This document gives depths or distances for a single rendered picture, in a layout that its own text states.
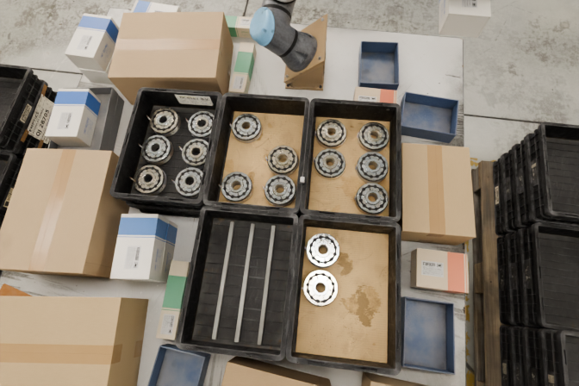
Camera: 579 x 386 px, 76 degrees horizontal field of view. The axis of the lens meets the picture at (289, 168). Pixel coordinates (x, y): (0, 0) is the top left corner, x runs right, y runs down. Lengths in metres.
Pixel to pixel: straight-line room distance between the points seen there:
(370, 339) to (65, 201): 1.04
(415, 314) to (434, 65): 0.98
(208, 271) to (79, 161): 0.57
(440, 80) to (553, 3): 1.67
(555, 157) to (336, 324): 1.23
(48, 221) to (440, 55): 1.58
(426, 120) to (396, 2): 1.47
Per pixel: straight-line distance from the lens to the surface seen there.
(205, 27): 1.55
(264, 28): 1.37
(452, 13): 1.28
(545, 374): 1.76
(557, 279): 1.93
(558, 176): 1.93
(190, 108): 1.44
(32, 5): 3.49
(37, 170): 1.50
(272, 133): 1.33
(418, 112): 1.56
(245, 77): 1.55
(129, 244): 1.28
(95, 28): 1.74
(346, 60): 1.65
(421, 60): 1.71
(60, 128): 1.60
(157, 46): 1.55
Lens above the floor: 2.02
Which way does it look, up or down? 69 degrees down
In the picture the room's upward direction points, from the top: 8 degrees counter-clockwise
